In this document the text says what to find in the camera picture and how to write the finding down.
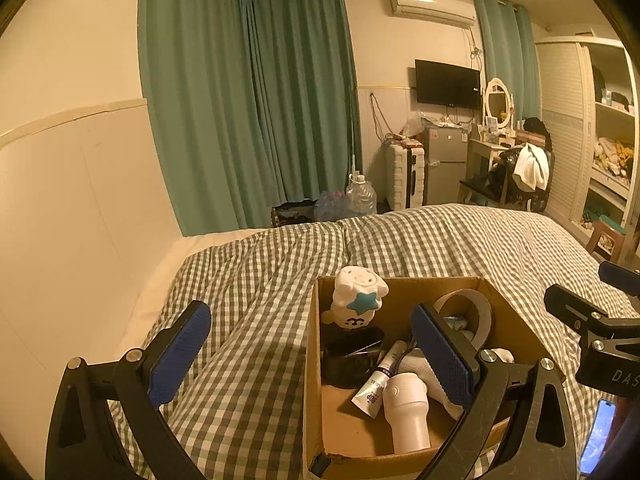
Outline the white pole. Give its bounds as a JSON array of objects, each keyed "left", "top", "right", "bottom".
[{"left": 350, "top": 110, "right": 359, "bottom": 181}]

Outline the white oval mirror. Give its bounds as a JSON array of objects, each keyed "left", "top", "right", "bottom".
[{"left": 484, "top": 77, "right": 516, "bottom": 131}]

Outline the black wall television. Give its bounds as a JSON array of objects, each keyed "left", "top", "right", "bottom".
[{"left": 414, "top": 59, "right": 481, "bottom": 109}]

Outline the white cylindrical device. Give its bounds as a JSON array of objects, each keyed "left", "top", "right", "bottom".
[{"left": 384, "top": 372, "right": 432, "bottom": 453}]

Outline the cream wardrobe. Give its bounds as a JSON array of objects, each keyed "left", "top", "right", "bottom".
[{"left": 534, "top": 35, "right": 640, "bottom": 261}]

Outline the black glossy object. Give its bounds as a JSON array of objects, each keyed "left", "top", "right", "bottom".
[{"left": 320, "top": 325, "right": 386, "bottom": 390}]

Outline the white towel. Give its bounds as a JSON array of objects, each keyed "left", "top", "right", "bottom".
[{"left": 514, "top": 143, "right": 551, "bottom": 192}]

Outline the white suitcase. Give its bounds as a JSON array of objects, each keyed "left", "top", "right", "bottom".
[{"left": 384, "top": 142, "right": 427, "bottom": 211}]

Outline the green curtain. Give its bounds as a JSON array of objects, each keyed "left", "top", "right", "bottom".
[
  {"left": 472, "top": 0, "right": 543, "bottom": 126},
  {"left": 137, "top": 0, "right": 256, "bottom": 237},
  {"left": 240, "top": 0, "right": 362, "bottom": 226}
]

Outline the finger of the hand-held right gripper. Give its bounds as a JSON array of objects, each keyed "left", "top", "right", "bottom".
[
  {"left": 544, "top": 284, "right": 640, "bottom": 346},
  {"left": 598, "top": 261, "right": 640, "bottom": 295}
]

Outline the hanging wall cable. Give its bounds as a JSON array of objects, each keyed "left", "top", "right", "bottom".
[{"left": 369, "top": 92, "right": 396, "bottom": 141}]

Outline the brown cardboard box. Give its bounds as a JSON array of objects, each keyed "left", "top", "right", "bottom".
[{"left": 301, "top": 275, "right": 566, "bottom": 480}]

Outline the white cloth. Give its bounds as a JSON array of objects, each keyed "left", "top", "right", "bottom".
[{"left": 400, "top": 347, "right": 516, "bottom": 421}]

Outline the clear water jug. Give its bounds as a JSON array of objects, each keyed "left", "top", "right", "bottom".
[{"left": 346, "top": 172, "right": 378, "bottom": 217}]

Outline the black floor bag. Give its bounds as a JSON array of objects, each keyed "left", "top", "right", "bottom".
[{"left": 271, "top": 201, "right": 321, "bottom": 228}]

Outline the white purple tube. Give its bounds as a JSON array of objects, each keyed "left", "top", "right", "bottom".
[{"left": 351, "top": 341, "right": 408, "bottom": 410}]

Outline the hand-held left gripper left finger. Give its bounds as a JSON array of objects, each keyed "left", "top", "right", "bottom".
[{"left": 45, "top": 300, "right": 213, "bottom": 480}]

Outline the grey tape roll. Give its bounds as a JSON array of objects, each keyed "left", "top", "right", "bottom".
[{"left": 432, "top": 289, "right": 493, "bottom": 348}]

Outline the yellow white clothes pile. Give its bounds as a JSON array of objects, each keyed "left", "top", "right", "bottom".
[{"left": 592, "top": 137, "right": 640, "bottom": 181}]

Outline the white sheep toy blue star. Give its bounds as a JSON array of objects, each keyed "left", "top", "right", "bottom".
[{"left": 320, "top": 266, "right": 390, "bottom": 331}]

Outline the silver small fridge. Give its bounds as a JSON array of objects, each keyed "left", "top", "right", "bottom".
[{"left": 422, "top": 126, "right": 471, "bottom": 207}]

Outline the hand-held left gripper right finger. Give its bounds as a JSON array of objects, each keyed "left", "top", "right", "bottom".
[{"left": 410, "top": 301, "right": 576, "bottom": 480}]

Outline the clear plastic bag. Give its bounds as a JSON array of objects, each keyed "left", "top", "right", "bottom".
[{"left": 402, "top": 115, "right": 426, "bottom": 141}]

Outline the smartphone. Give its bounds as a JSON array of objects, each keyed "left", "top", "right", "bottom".
[{"left": 579, "top": 399, "right": 618, "bottom": 476}]

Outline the white air conditioner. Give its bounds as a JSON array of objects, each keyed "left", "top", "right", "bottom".
[{"left": 384, "top": 0, "right": 476, "bottom": 28}]

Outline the dark chair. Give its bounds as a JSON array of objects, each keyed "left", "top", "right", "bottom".
[{"left": 459, "top": 130, "right": 556, "bottom": 213}]

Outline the green checked blanket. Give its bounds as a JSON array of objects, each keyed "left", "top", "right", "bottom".
[{"left": 107, "top": 204, "right": 640, "bottom": 480}]

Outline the cream dressing table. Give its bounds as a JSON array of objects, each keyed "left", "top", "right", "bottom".
[{"left": 466, "top": 137, "right": 521, "bottom": 196}]

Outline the clear bag of bottles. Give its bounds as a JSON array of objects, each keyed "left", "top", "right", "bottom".
[{"left": 314, "top": 191, "right": 351, "bottom": 222}]

